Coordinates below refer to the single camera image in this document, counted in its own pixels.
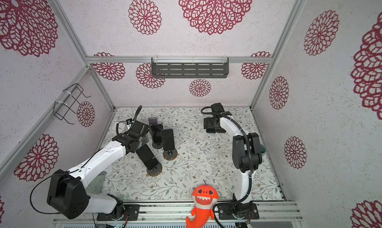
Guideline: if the black smartphone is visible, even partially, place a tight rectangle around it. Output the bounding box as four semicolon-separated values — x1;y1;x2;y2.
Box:
206;128;216;133

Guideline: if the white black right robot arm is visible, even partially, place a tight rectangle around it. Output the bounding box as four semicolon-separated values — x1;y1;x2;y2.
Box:
201;103;263;204

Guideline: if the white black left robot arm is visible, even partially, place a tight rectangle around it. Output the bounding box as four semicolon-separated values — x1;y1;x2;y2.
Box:
47;121;158;219

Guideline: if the middle phone on stand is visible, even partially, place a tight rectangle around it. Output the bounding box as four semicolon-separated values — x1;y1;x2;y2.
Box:
161;128;175;151

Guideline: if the phone on stand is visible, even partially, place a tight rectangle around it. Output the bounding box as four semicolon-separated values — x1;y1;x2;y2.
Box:
136;144;159;170
150;124;163;144
161;128;175;151

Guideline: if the middle round stand base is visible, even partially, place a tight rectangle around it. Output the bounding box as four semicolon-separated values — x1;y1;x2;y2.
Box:
163;149;178;161

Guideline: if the round stand base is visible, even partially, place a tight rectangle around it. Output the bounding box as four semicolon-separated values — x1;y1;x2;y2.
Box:
163;149;178;161
147;163;163;177

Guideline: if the rear phone on stand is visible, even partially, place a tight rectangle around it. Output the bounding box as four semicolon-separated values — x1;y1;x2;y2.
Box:
150;124;163;144

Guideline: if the front phone on stand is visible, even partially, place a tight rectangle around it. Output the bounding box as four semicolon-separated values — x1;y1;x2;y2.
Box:
136;144;159;170

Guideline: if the front round stand base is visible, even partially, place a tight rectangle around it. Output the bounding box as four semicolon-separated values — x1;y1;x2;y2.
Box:
147;163;163;177

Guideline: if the teal ceramic cup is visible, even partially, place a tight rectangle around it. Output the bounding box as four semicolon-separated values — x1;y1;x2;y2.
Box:
260;144;267;154

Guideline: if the red shark plush toy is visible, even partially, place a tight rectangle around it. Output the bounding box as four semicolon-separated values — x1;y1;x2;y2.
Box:
186;181;219;228

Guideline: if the grey wall shelf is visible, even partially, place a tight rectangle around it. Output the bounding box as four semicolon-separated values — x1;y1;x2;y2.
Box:
151;57;229;79

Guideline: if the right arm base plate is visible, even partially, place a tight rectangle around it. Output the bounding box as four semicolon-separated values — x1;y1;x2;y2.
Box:
217;201;260;220

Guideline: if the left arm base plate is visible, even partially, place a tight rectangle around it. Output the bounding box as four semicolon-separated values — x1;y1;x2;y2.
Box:
96;204;140;221

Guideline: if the black wire wall rack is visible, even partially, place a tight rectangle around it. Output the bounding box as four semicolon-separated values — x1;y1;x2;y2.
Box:
52;83;91;125

